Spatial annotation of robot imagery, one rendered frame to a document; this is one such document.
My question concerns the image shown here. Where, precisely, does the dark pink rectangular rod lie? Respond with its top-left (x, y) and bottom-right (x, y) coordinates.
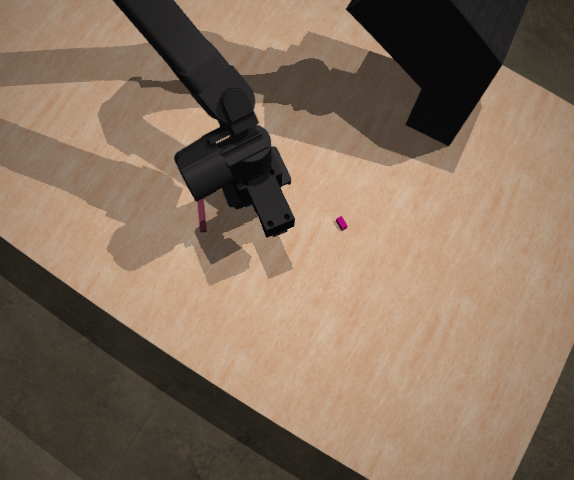
top-left (197, 199), bottom-right (207, 233)

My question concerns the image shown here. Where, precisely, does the short magenta block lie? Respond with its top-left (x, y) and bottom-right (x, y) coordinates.
top-left (336, 216), bottom-right (348, 230)

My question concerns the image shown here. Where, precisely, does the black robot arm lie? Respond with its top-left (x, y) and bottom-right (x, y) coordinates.
top-left (113, 0), bottom-right (295, 238)

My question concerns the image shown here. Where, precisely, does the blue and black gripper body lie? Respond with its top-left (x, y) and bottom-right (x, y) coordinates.
top-left (222, 146), bottom-right (291, 209)

